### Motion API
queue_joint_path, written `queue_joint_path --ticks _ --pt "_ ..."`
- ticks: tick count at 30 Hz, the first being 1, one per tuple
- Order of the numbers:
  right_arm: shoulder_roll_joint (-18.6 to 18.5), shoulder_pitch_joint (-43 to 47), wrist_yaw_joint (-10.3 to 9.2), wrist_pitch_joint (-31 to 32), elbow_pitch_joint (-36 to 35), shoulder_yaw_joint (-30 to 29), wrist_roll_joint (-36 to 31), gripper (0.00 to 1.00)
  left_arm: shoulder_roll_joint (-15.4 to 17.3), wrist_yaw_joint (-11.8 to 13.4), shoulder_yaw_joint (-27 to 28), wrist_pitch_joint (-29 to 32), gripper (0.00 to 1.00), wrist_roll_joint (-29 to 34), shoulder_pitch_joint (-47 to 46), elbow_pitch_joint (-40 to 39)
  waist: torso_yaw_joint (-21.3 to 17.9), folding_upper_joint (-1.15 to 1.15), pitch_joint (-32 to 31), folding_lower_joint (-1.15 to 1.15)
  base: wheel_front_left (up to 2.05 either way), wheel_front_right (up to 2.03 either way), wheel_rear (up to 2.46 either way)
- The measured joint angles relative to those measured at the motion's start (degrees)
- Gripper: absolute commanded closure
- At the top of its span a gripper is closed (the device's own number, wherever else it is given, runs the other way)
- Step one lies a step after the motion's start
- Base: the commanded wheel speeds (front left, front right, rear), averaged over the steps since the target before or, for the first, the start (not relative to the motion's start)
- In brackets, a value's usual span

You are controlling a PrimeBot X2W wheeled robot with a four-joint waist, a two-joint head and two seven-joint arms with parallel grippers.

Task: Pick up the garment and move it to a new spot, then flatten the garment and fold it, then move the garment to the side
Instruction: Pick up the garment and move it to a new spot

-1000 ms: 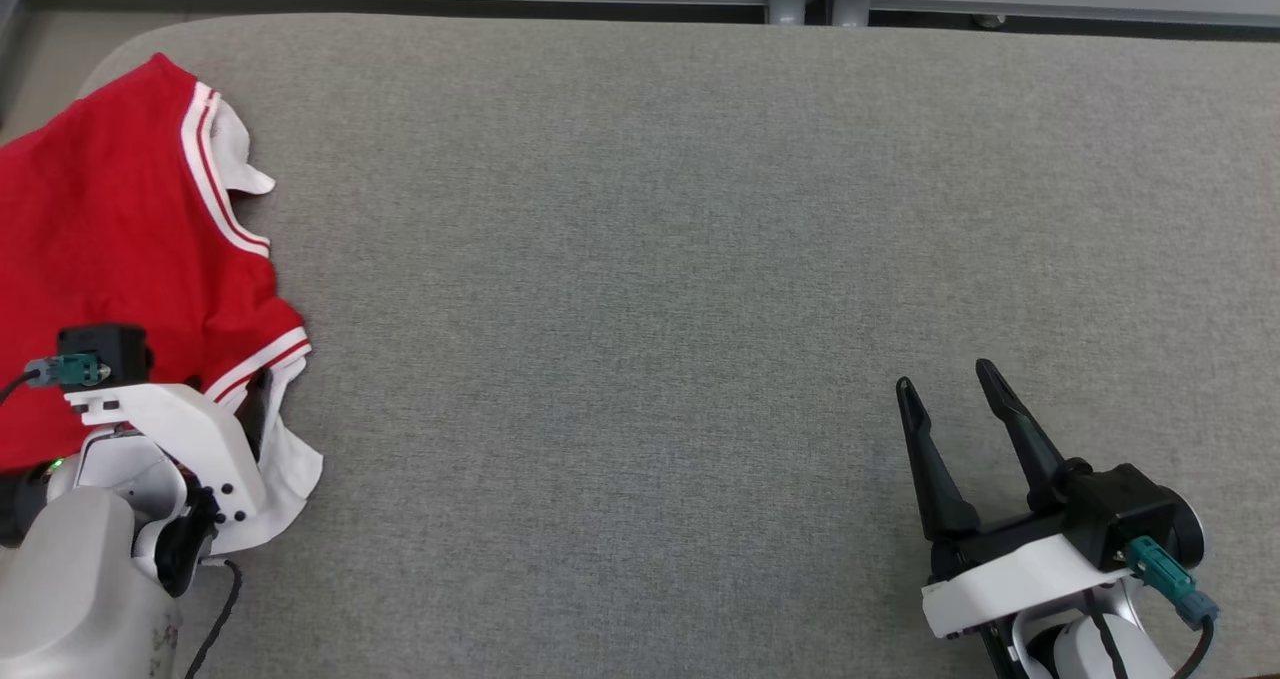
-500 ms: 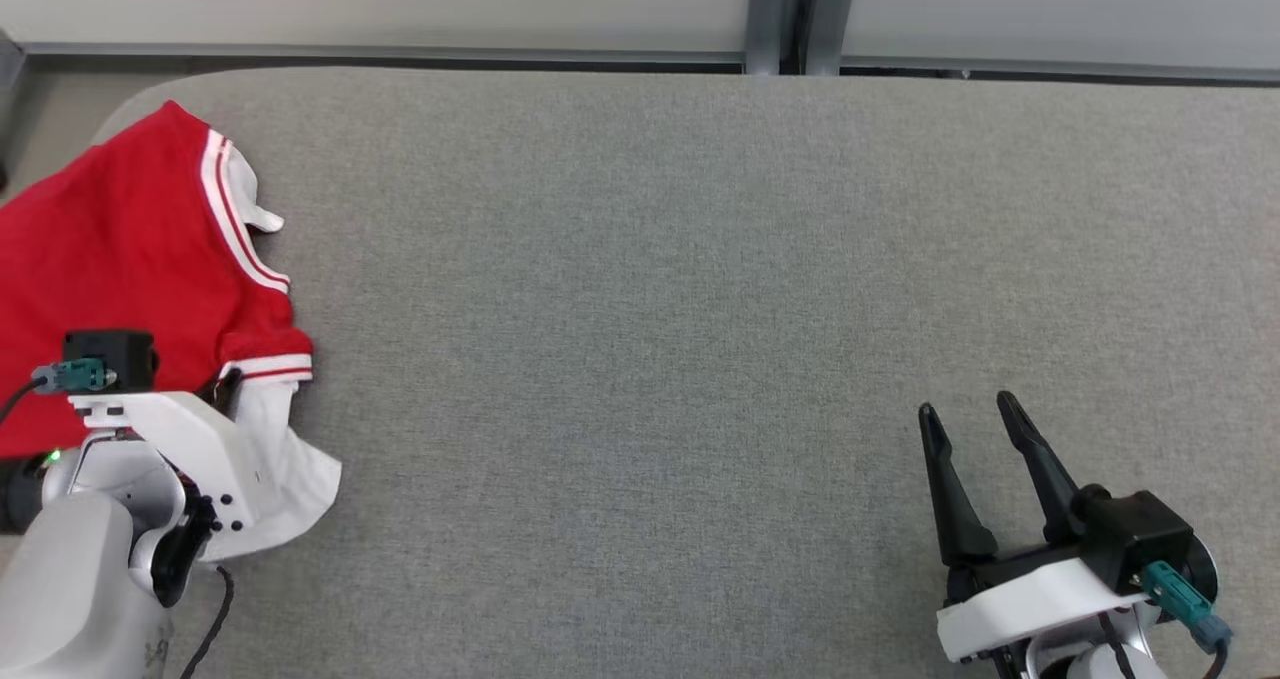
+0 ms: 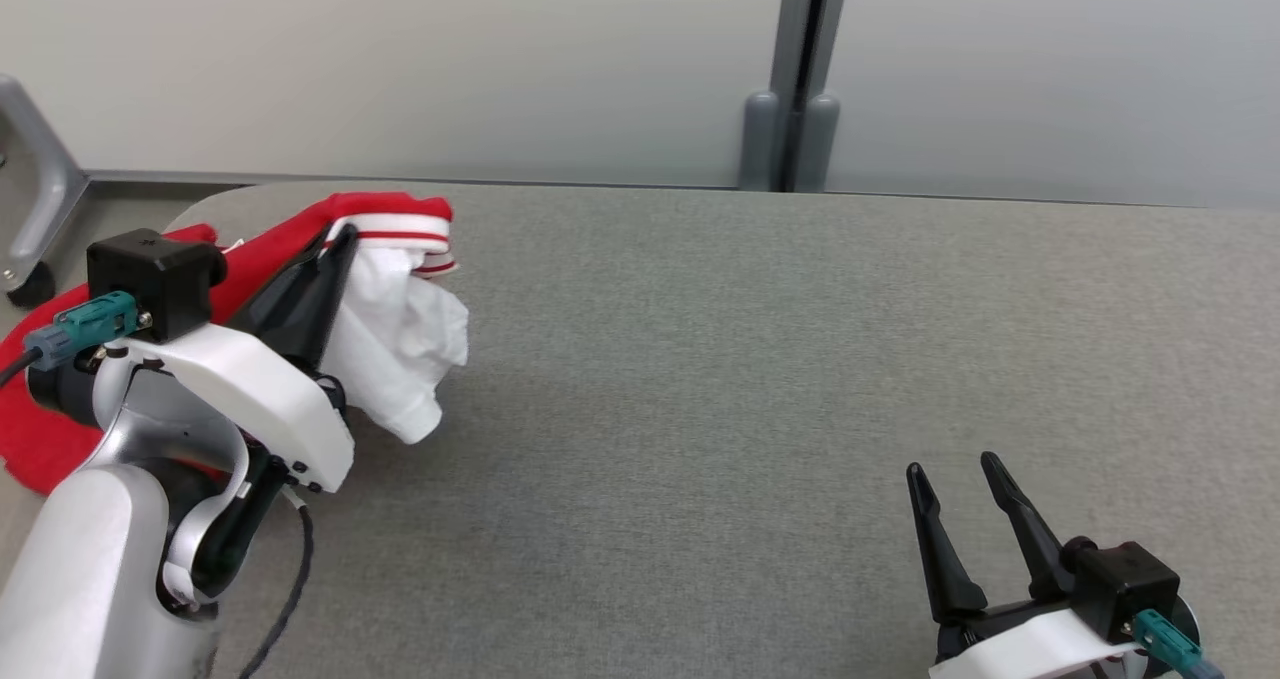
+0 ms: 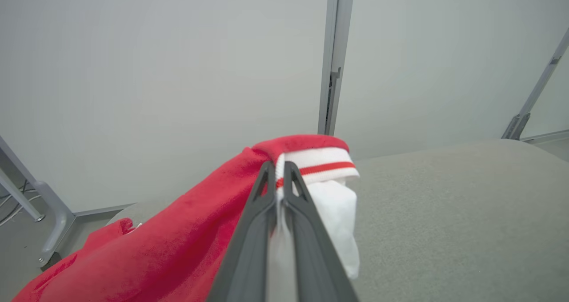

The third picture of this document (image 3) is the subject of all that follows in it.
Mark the teal right camera connector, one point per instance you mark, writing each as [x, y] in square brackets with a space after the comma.
[1165, 641]

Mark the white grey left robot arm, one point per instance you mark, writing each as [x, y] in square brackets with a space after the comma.
[80, 559]

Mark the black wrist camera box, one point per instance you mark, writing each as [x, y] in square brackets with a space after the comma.
[150, 279]
[1125, 584]

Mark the grey curved frame leg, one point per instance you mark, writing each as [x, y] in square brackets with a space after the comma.
[45, 174]

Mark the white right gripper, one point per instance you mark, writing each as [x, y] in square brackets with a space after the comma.
[1030, 649]

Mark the black caster wheel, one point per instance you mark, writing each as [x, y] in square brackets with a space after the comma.
[32, 287]

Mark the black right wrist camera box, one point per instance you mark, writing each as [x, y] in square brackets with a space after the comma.
[1125, 584]

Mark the grey partition joint post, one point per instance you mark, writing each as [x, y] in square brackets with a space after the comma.
[800, 69]

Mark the teal camera connector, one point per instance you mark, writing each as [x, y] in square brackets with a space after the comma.
[1165, 641]
[85, 327]

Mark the teal left camera connector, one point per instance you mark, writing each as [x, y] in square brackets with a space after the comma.
[85, 327]

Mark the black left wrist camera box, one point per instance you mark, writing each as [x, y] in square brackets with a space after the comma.
[150, 279]

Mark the red and white basketball jersey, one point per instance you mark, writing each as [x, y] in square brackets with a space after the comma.
[400, 329]

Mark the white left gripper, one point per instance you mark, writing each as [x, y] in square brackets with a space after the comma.
[260, 389]

